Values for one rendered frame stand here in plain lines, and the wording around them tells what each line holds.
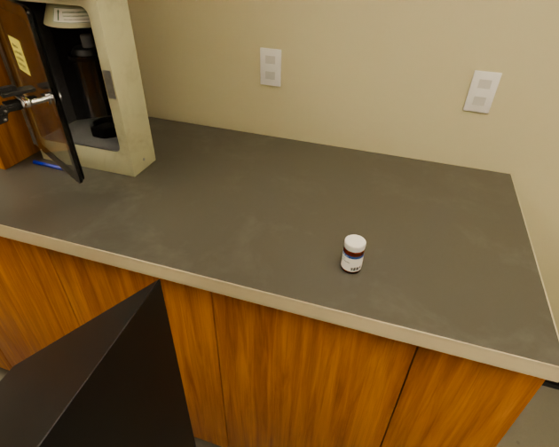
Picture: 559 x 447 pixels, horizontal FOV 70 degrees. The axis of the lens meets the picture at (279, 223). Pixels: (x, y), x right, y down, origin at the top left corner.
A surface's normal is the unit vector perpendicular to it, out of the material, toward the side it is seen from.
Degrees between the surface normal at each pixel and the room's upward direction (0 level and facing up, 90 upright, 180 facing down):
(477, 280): 0
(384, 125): 90
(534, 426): 0
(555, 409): 0
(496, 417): 90
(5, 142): 90
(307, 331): 90
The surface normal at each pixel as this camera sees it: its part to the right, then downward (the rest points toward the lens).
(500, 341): 0.02, -0.80
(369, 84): -0.30, 0.57
